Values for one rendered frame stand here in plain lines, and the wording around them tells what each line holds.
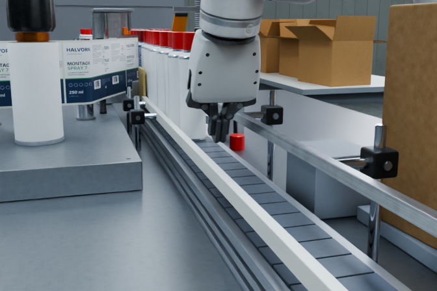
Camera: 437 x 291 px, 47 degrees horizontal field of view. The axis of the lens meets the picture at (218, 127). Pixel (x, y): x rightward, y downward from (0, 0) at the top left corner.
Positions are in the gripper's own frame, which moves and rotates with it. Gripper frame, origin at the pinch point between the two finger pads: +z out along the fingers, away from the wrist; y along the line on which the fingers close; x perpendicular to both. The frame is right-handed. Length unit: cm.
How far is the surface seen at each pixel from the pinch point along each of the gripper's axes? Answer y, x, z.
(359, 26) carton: -126, -163, 43
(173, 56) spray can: 2.4, -25.3, -0.9
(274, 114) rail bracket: -9.3, -0.6, -1.4
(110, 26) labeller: 11, -76, 11
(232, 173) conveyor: -1.0, 6.1, 4.5
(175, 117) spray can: 2.2, -21.1, 10.3
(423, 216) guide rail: -3.2, 40.2, -16.3
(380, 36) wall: -406, -537, 192
